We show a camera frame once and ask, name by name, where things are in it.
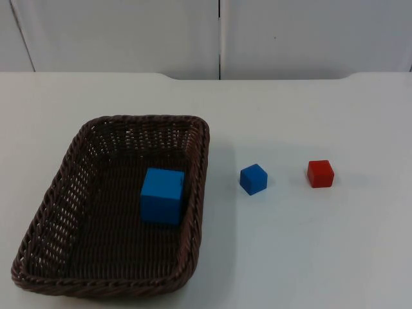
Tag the large blue cube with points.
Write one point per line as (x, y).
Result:
(162, 196)

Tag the dark brown wicker basket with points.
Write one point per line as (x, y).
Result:
(106, 225)

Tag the small blue cube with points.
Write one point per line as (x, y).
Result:
(253, 179)

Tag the small red cube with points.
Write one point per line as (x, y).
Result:
(320, 174)

